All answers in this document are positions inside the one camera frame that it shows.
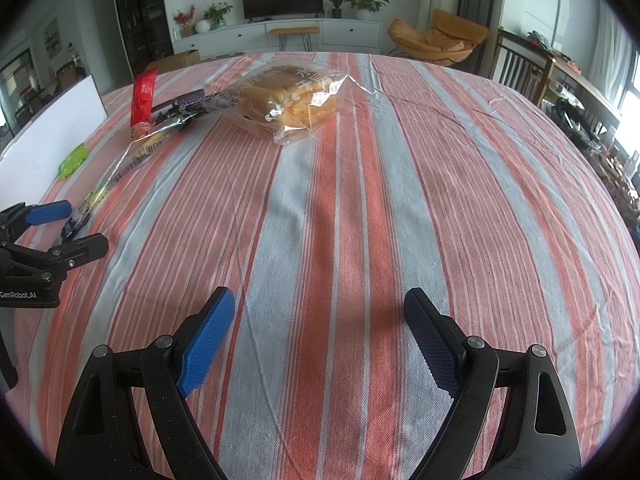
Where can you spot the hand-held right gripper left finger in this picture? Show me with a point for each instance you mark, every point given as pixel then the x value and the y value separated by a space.
pixel 207 345

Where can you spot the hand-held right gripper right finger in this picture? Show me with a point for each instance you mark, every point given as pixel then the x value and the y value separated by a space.
pixel 435 345

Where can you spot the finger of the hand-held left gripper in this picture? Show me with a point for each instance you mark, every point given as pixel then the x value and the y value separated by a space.
pixel 47 212
pixel 82 249

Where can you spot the black snack packet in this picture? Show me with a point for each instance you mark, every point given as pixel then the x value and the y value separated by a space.
pixel 75 225

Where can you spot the green snack packet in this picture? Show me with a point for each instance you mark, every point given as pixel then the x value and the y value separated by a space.
pixel 72 160

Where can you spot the white cardboard box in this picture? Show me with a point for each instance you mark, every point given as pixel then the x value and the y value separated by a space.
pixel 50 130

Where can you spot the long clear snack packet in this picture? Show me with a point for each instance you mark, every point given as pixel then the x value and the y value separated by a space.
pixel 150 145

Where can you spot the red snack packet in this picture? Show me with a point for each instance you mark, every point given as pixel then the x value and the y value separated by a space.
pixel 142 95

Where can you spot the dark chocolate bar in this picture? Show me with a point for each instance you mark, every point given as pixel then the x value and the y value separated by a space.
pixel 192 101

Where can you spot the clear bag of bread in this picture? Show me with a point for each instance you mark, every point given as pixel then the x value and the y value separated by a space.
pixel 290 100

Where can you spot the red grey striped tablecloth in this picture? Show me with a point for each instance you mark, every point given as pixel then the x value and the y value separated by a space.
pixel 350 210

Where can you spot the brown cardboard box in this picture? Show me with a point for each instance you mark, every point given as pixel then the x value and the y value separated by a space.
pixel 175 59

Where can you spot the black display cabinet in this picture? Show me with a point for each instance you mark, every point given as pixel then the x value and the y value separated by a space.
pixel 142 15

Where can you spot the red flowers in vase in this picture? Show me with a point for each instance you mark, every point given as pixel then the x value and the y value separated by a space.
pixel 184 17

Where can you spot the white round vase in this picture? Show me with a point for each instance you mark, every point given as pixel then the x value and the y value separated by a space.
pixel 203 26

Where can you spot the green potted plant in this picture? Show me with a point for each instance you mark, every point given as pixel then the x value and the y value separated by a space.
pixel 218 12

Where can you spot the dark wooden chair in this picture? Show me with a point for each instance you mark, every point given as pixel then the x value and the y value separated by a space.
pixel 520 67

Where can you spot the wooden stool with metal legs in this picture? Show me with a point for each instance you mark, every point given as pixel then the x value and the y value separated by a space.
pixel 294 31

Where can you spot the orange lounge chair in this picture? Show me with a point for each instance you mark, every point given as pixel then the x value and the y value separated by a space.
pixel 435 37

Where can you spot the white television cabinet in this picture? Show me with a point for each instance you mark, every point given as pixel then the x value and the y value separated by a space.
pixel 345 35

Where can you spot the grey curtain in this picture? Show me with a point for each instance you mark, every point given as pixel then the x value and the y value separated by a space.
pixel 482 15

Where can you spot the large leafy potted plant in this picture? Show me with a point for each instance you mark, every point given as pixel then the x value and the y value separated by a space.
pixel 365 2

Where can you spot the small potted plant dark pot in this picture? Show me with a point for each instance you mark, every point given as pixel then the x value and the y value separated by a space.
pixel 336 7

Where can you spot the framed wall painting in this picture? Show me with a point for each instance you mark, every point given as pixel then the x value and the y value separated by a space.
pixel 51 35

